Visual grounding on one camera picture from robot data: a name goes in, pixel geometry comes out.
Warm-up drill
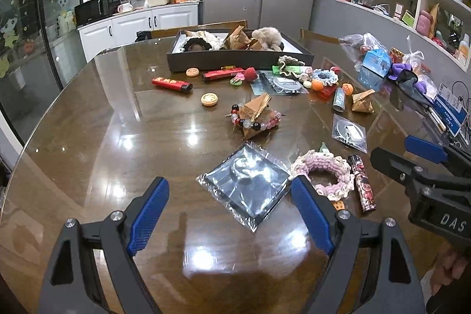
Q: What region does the glass sliding door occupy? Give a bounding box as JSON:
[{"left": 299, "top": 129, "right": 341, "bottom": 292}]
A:
[{"left": 0, "top": 0, "right": 87, "bottom": 145}]

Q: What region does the blue white carton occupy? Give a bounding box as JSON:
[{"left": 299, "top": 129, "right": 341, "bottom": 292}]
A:
[{"left": 432, "top": 84, "right": 466, "bottom": 136}]

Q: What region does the blue box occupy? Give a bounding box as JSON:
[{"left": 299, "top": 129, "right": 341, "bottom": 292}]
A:
[{"left": 361, "top": 48, "right": 391, "bottom": 76}]

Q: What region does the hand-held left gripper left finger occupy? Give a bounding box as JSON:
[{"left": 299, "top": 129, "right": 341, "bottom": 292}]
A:
[{"left": 39, "top": 177, "right": 170, "bottom": 314}]

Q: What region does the silver tube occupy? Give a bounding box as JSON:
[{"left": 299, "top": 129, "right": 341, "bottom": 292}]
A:
[{"left": 429, "top": 107, "right": 447, "bottom": 132}]

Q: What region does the brown glossy desktop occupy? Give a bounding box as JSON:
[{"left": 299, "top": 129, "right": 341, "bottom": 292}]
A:
[{"left": 0, "top": 31, "right": 471, "bottom": 314}]

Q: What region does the black white scrunchie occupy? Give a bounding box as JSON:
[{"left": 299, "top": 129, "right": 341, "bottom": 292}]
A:
[{"left": 180, "top": 35, "right": 214, "bottom": 53}]

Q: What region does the person's right hand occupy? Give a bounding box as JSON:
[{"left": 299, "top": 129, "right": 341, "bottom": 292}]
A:
[{"left": 430, "top": 248, "right": 471, "bottom": 296}]

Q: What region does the clear plastic bag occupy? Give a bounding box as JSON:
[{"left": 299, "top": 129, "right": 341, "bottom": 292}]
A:
[{"left": 339, "top": 32, "right": 379, "bottom": 57}]

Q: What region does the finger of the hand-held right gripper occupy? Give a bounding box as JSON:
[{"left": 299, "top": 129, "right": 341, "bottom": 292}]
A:
[
  {"left": 371, "top": 148, "right": 471, "bottom": 200},
  {"left": 405, "top": 135, "right": 471, "bottom": 177}
]

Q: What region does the pink crochet scrunchie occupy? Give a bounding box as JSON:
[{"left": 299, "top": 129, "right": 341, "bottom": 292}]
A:
[{"left": 290, "top": 149, "right": 354, "bottom": 212}]

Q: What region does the beige crochet scrunchie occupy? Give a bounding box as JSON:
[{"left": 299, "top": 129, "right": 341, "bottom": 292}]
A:
[{"left": 278, "top": 57, "right": 306, "bottom": 77}]

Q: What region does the clear bag with white ribbon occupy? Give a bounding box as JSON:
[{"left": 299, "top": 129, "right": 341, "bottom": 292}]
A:
[{"left": 403, "top": 35, "right": 425, "bottom": 70}]

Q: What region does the teal tube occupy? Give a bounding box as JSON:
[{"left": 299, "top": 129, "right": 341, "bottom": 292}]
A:
[{"left": 333, "top": 89, "right": 346, "bottom": 112}]

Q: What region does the black microwave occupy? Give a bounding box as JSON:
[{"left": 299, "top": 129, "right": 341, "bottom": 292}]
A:
[{"left": 74, "top": 0, "right": 120, "bottom": 26}]

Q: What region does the black shallow box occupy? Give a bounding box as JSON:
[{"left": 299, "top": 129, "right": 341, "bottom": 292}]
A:
[{"left": 167, "top": 28, "right": 315, "bottom": 73}]

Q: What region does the beige plush toy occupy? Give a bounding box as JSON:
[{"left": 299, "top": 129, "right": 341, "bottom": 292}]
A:
[{"left": 251, "top": 27, "right": 285, "bottom": 51}]

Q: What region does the white base cabinet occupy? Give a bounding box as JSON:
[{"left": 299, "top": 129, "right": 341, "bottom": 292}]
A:
[{"left": 77, "top": 1, "right": 201, "bottom": 62}]

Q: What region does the purple plush toy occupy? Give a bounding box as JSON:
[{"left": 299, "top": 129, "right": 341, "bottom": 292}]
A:
[{"left": 386, "top": 62, "right": 414, "bottom": 81}]

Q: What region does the black cable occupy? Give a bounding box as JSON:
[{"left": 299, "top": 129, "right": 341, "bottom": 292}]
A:
[{"left": 451, "top": 80, "right": 471, "bottom": 109}]

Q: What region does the black disc in clear bag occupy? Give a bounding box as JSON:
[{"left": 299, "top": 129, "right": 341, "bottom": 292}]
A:
[{"left": 251, "top": 70, "right": 310, "bottom": 96}]

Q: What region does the cream crochet scrunchie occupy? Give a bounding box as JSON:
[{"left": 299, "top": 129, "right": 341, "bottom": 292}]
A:
[{"left": 200, "top": 31, "right": 226, "bottom": 50}]

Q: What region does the yellow white bottle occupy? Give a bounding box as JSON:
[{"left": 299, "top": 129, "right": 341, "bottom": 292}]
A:
[{"left": 458, "top": 34, "right": 471, "bottom": 61}]

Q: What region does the pink pouch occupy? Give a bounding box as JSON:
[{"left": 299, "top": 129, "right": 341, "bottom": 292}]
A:
[{"left": 417, "top": 10, "right": 435, "bottom": 33}]

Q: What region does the red lighter with black tip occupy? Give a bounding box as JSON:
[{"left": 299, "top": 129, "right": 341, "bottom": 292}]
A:
[{"left": 152, "top": 76, "right": 194, "bottom": 94}]

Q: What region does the grey cloth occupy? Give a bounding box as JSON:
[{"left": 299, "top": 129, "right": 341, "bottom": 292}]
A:
[{"left": 395, "top": 73, "right": 429, "bottom": 103}]

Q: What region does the bead bracelet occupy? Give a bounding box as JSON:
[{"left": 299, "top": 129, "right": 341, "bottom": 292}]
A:
[{"left": 226, "top": 104, "right": 286, "bottom": 132}]

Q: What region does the pink patterned lighter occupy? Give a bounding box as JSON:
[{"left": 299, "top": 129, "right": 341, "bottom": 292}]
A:
[{"left": 349, "top": 154, "right": 377, "bottom": 215}]

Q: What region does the wooden chair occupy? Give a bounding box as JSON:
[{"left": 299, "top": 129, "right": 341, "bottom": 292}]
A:
[
  {"left": 300, "top": 28, "right": 341, "bottom": 50},
  {"left": 150, "top": 19, "right": 248, "bottom": 39}
]

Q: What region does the blue white crochet scrunchie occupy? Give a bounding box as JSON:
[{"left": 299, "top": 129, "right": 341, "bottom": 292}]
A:
[{"left": 313, "top": 69, "right": 339, "bottom": 84}]

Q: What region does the clear packet with black item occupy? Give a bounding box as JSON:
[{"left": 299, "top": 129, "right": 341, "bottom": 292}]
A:
[{"left": 196, "top": 141, "right": 291, "bottom": 233}]

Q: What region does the white disc in clear bag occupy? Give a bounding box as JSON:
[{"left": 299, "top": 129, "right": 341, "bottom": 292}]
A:
[{"left": 331, "top": 114, "right": 369, "bottom": 153}]

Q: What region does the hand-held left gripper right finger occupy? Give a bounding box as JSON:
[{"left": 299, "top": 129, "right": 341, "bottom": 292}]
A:
[{"left": 291, "top": 175, "right": 427, "bottom": 314}]

